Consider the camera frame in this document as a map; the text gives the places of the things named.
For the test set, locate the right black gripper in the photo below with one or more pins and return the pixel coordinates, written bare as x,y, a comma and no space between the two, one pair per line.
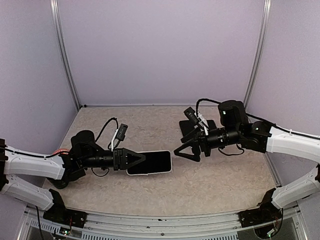
196,156

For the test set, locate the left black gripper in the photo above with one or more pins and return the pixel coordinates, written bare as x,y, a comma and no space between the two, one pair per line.
120,162

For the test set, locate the clear plain phone case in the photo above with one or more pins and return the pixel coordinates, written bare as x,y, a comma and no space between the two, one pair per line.
170,161

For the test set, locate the black phone case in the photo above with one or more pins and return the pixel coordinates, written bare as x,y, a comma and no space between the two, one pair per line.
188,130

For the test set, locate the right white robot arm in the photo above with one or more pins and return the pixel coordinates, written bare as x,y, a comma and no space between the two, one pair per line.
261,136

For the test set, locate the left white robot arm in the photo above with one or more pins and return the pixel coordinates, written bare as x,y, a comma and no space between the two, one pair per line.
60,169

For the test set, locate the red white patterned bowl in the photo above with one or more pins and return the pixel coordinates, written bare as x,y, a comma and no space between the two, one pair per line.
61,151

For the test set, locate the dark green mug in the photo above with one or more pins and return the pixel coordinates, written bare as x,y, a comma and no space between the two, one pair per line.
59,183

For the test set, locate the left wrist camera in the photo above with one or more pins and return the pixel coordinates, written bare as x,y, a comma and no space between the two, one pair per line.
119,136

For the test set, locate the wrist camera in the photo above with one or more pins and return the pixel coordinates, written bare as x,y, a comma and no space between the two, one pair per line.
119,136
197,119

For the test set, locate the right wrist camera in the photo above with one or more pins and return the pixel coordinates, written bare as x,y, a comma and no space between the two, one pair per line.
197,119

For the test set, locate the front aluminium rail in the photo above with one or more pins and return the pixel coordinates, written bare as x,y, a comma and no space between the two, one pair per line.
109,226

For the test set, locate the right aluminium frame post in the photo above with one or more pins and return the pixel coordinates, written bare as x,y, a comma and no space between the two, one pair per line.
259,52

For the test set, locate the aluminium frame post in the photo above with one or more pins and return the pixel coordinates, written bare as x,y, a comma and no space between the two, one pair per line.
54,6
259,52

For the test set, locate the left aluminium frame post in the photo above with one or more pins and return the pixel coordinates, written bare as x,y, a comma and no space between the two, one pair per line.
54,6

